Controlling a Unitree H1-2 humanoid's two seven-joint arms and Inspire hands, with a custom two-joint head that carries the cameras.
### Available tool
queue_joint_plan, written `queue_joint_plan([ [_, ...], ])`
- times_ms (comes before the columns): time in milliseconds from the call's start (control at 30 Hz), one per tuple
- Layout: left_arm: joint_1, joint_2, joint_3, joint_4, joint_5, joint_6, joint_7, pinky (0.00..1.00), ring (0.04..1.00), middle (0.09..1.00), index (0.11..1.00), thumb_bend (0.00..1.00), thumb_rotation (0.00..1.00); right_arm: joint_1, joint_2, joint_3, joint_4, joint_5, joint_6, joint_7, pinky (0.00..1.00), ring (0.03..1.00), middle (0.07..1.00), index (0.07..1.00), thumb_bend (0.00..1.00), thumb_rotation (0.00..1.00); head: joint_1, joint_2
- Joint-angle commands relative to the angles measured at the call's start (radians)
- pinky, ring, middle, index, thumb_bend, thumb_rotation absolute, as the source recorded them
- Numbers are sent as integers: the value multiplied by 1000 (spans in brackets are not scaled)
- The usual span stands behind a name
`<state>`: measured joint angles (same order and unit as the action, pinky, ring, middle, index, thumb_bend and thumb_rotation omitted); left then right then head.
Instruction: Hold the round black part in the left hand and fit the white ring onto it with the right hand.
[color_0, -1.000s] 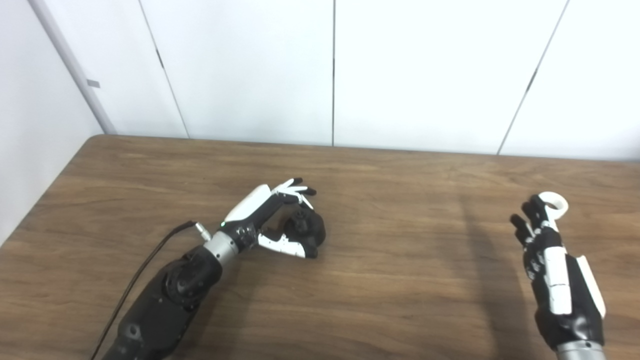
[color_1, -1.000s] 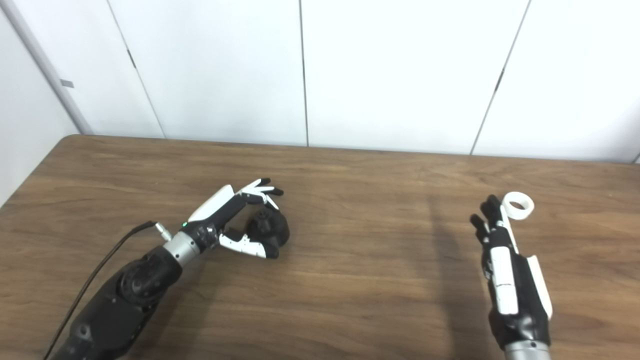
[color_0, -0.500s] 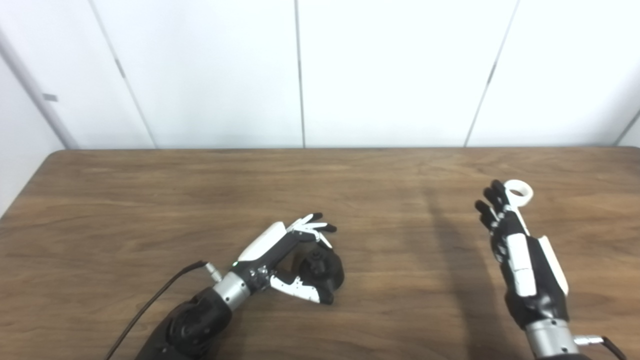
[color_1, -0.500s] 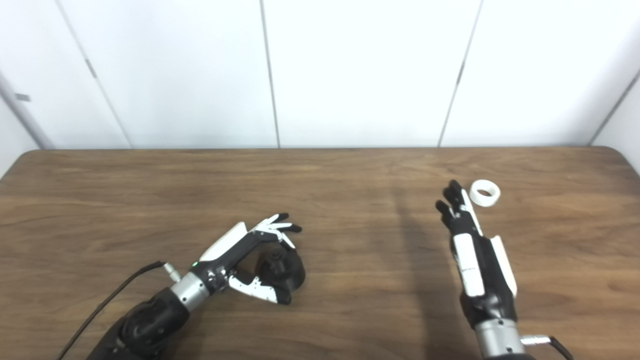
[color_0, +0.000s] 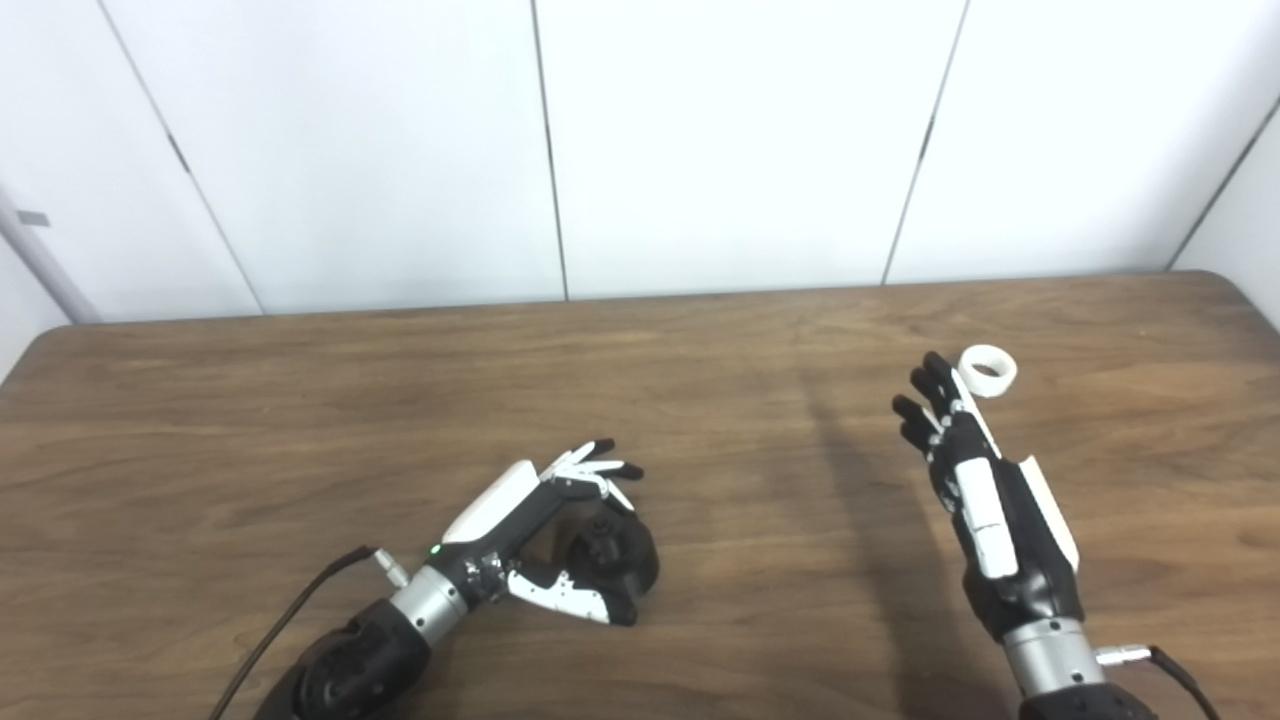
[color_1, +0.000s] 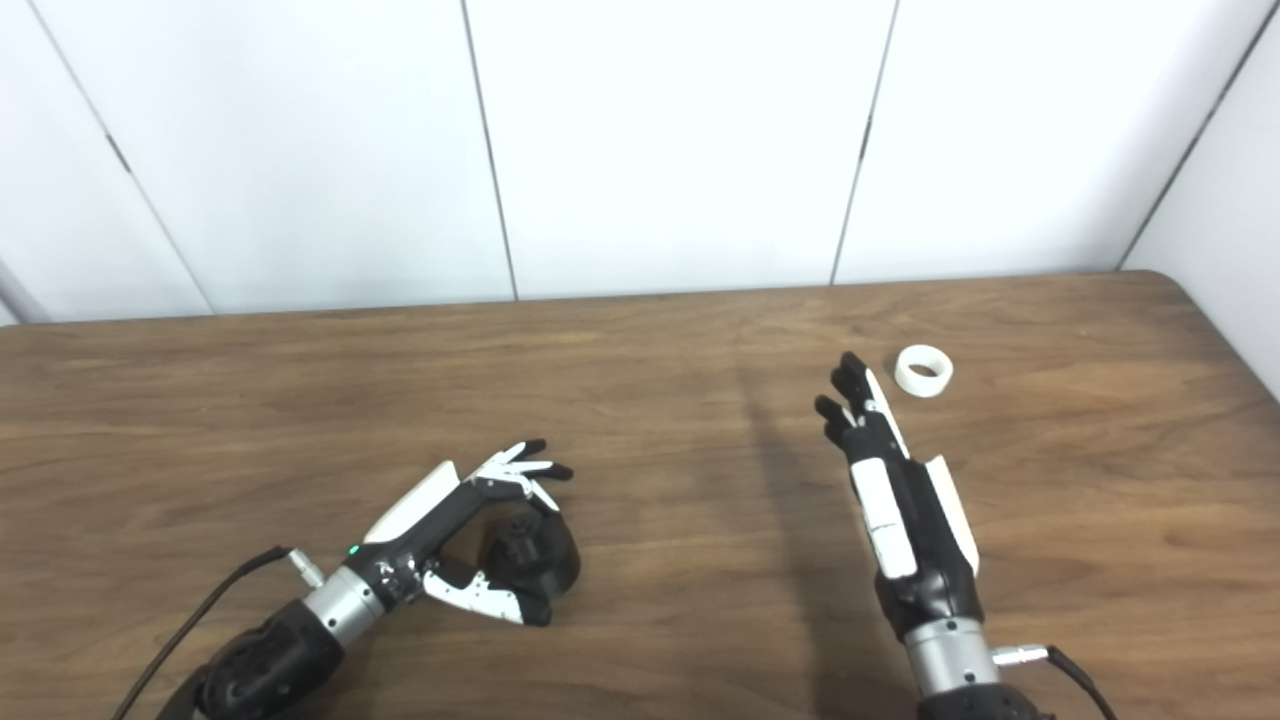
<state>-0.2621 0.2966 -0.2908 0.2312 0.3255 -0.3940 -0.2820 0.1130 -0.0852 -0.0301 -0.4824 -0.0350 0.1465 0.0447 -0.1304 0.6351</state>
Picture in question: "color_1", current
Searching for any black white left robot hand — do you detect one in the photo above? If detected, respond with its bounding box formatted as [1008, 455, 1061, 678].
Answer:
[345, 439, 576, 628]

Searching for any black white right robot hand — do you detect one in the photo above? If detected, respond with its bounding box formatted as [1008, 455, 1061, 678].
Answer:
[814, 351, 986, 641]

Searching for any round black part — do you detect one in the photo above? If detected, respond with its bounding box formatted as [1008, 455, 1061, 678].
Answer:
[485, 512, 582, 611]

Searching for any white ring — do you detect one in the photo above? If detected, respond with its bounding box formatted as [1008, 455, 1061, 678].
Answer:
[894, 345, 954, 399]

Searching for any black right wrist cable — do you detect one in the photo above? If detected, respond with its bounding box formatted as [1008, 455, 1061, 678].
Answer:
[992, 645, 1119, 720]

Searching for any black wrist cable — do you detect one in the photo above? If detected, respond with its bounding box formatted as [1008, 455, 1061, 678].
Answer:
[992, 645, 1119, 720]
[110, 545, 326, 720]

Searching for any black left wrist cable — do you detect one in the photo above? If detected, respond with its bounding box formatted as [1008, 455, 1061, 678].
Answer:
[110, 545, 326, 720]

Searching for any grey wall trim strip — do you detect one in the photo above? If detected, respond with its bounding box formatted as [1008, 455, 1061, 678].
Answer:
[0, 255, 51, 326]

